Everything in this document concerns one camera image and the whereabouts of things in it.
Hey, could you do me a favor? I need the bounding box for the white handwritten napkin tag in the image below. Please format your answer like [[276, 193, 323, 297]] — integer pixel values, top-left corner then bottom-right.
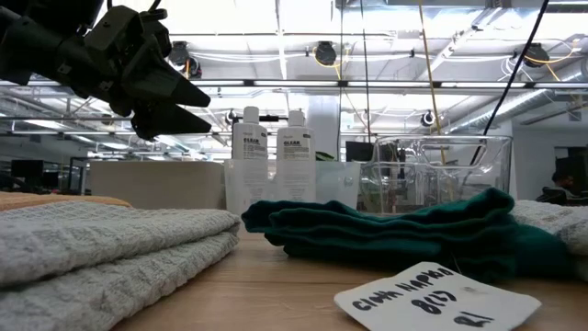
[[334, 260, 543, 331]]

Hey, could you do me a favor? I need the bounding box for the person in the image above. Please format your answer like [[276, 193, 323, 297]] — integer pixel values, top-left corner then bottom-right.
[[536, 169, 588, 206]]

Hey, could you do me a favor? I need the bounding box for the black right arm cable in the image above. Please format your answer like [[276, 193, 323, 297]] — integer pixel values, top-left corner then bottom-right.
[[468, 0, 550, 166]]

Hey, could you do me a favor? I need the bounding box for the white plastic bottle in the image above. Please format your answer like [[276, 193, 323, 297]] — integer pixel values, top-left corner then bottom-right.
[[275, 108, 317, 204], [231, 106, 269, 215]]

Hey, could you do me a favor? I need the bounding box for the dark green cloth napkin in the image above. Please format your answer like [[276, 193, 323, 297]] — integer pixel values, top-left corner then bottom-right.
[[241, 186, 571, 282]]

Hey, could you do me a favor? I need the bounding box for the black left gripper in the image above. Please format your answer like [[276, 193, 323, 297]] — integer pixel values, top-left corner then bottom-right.
[[54, 36, 213, 142]]

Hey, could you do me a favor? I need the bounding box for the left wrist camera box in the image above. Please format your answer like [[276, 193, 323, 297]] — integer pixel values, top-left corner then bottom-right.
[[85, 4, 174, 61]]

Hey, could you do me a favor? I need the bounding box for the black hanging cable with coil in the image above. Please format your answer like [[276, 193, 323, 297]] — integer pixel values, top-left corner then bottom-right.
[[359, 0, 372, 143]]

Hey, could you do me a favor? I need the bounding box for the orange cloth napkin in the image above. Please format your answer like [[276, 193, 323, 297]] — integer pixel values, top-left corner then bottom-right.
[[0, 190, 133, 212]]

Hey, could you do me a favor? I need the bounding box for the clear plastic bin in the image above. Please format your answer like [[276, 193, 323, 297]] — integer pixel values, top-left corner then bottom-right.
[[360, 134, 515, 216]]

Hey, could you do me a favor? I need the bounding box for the frosted translucent plastic bin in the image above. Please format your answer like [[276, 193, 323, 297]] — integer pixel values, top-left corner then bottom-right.
[[223, 159, 362, 216]]

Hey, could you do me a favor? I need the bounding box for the grey waffle towel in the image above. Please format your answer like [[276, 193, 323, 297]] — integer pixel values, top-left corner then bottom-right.
[[0, 200, 243, 331], [509, 199, 588, 281]]

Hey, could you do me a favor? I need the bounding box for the yellow hanging cable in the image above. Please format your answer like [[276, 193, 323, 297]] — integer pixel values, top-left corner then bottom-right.
[[416, 0, 447, 166]]

